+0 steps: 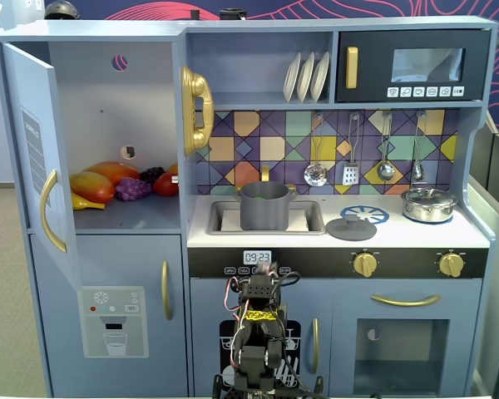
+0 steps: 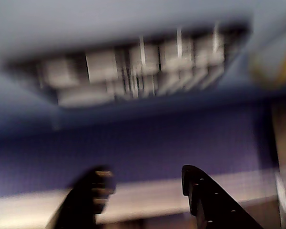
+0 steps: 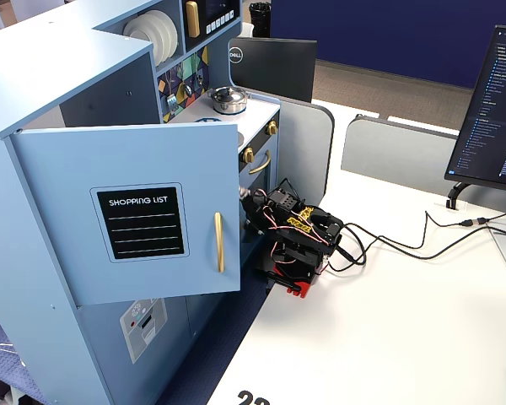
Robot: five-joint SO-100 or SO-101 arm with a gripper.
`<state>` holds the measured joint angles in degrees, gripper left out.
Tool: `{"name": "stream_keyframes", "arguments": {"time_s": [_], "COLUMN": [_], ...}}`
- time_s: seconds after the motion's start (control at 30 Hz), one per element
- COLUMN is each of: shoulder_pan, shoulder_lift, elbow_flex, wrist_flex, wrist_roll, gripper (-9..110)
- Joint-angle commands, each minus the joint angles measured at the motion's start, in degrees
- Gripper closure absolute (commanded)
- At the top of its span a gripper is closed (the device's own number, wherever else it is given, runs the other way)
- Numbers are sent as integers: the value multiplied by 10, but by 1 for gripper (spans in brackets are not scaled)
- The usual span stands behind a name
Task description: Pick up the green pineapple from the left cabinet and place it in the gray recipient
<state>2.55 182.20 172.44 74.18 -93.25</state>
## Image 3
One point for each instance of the light blue toy kitchen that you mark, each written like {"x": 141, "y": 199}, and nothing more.
{"x": 46, "y": 84}

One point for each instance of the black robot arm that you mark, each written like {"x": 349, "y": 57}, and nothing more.
{"x": 303, "y": 236}

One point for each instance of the blue office partition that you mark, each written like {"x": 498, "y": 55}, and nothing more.
{"x": 383, "y": 34}

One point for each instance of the monitor showing code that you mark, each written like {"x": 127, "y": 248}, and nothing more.
{"x": 489, "y": 118}

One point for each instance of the blue shopping list cabinet door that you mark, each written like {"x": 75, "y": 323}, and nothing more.
{"x": 67, "y": 169}

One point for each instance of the red robot base clamp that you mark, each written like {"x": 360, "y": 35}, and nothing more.
{"x": 299, "y": 289}

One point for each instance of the black trash bin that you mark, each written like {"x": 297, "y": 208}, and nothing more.
{"x": 260, "y": 19}

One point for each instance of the silver toy spatula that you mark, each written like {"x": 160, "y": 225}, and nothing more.
{"x": 171, "y": 99}

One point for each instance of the silver toy ladle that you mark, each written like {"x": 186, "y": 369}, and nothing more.
{"x": 188, "y": 89}

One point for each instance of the black Dell monitor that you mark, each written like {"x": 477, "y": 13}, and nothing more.
{"x": 274, "y": 67}

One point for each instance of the gray rounded desk divider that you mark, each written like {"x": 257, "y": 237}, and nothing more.
{"x": 308, "y": 143}
{"x": 396, "y": 152}

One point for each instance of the gold stove knob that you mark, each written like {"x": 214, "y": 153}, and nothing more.
{"x": 272, "y": 128}
{"x": 248, "y": 155}

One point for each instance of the white toy plate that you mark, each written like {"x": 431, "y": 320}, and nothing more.
{"x": 137, "y": 34}
{"x": 162, "y": 38}
{"x": 173, "y": 36}

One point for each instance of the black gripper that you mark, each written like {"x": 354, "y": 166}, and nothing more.
{"x": 253, "y": 199}

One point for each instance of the silver toy pot with lid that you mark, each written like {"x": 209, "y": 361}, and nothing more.
{"x": 227, "y": 99}

